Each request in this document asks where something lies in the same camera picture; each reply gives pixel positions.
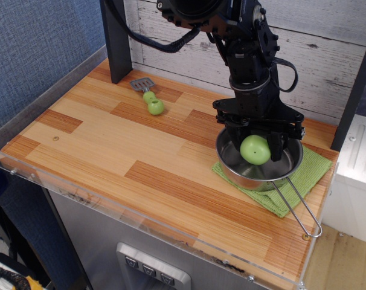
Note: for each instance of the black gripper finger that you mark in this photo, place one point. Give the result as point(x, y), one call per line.
point(277, 142)
point(238, 132)

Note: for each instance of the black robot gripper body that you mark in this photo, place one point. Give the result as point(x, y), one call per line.
point(259, 105)

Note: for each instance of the green toy pear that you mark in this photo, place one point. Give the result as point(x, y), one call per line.
point(255, 150)

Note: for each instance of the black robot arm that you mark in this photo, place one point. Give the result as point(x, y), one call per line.
point(248, 47)

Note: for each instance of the silver metal pot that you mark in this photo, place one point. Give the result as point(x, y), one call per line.
point(268, 176)

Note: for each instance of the white ridged block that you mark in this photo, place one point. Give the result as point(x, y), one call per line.
point(345, 207)

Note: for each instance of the clear acrylic front guard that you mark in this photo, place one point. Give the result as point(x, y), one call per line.
point(209, 220)

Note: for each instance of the grey button panel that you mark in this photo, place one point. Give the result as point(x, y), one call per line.
point(143, 271)

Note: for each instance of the silver toy fridge front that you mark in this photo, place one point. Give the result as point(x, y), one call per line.
point(95, 235)

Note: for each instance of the yellow black object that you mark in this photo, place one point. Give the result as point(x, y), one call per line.
point(18, 281)

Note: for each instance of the black vertical post right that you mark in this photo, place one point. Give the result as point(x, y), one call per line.
point(351, 107)

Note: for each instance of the black vertical post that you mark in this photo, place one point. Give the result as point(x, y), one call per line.
point(117, 40)
point(351, 107)

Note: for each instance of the black vertical post left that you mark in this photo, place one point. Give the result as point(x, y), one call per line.
point(117, 40)

